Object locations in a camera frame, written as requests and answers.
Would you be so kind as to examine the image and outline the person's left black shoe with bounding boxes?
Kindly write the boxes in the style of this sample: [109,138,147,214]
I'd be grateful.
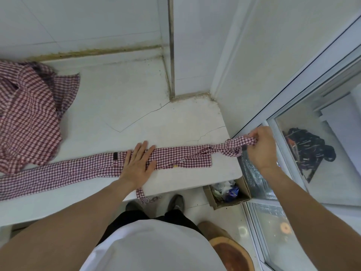
[125,201,143,212]

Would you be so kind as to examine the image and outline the silver foil sheet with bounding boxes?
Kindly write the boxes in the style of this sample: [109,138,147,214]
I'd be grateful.
[238,149,278,200]

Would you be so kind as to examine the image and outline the white crumpled plastic waste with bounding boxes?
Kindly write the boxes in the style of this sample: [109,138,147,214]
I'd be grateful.
[211,180,236,201]

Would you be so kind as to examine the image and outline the person's left hand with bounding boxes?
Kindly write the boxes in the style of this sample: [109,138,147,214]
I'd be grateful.
[118,141,157,190]

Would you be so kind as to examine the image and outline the person's right hand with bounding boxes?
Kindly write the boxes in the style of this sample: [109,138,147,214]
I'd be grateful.
[244,126,279,171]

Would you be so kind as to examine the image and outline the person's left forearm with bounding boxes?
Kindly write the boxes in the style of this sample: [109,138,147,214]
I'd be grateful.
[0,177,140,271]

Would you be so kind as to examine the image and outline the person's black trousers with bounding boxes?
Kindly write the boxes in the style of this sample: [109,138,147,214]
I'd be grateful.
[97,209,202,246]

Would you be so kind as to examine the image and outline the person's white shirt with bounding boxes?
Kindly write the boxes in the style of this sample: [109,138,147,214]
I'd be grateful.
[80,218,227,271]

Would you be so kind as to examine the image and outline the black bundle behind glass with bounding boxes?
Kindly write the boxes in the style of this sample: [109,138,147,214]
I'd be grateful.
[283,127,337,184]

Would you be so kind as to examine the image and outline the blue crumpled packet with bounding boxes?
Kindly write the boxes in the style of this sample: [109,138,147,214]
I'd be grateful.
[224,187,240,202]

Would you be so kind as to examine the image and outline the crumpled red checked cloth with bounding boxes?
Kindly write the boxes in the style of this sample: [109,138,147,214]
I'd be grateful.
[0,60,81,175]

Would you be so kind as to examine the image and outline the white window frame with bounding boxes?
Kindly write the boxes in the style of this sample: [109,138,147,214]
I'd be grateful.
[231,14,361,271]

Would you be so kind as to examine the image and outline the person's right black shoe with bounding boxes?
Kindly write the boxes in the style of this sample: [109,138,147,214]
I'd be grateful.
[168,194,184,212]

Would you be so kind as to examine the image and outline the brown cardboard box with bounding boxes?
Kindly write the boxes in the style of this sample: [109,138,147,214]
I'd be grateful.
[203,175,252,210]

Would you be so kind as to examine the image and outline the red checked apron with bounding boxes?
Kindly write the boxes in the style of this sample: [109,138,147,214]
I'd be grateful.
[0,137,259,204]

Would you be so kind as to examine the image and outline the person's right forearm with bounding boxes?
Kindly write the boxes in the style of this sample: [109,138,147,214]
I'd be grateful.
[260,163,361,271]

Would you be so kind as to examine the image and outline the round wooden block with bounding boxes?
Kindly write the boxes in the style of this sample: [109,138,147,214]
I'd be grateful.
[197,221,256,271]

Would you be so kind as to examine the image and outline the person's black shoe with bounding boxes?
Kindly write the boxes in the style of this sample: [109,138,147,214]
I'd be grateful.
[168,194,184,212]
[125,201,143,212]

